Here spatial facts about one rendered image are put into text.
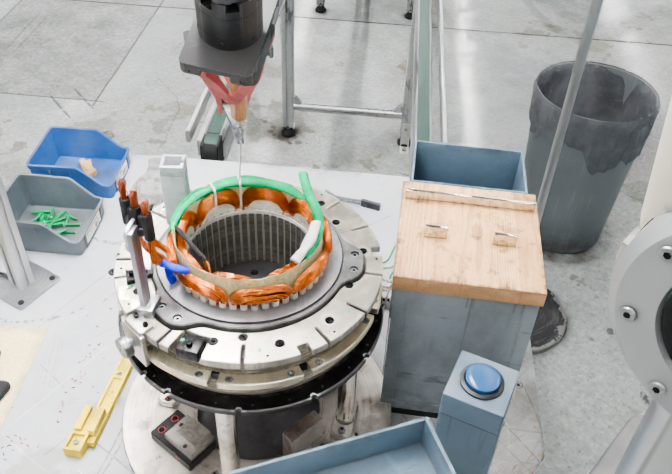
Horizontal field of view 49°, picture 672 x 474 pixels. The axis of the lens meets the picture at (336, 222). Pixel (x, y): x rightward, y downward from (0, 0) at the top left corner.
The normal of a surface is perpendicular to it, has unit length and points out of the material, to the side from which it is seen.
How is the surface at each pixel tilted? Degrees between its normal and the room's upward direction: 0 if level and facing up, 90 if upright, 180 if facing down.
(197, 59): 22
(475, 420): 90
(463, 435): 90
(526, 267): 0
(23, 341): 0
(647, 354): 90
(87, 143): 87
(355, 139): 0
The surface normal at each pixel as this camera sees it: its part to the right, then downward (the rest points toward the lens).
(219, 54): 0.08, -0.47
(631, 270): -0.68, 0.46
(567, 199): -0.37, 0.63
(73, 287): 0.04, -0.76
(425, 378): -0.13, 0.64
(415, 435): 0.32, 0.62
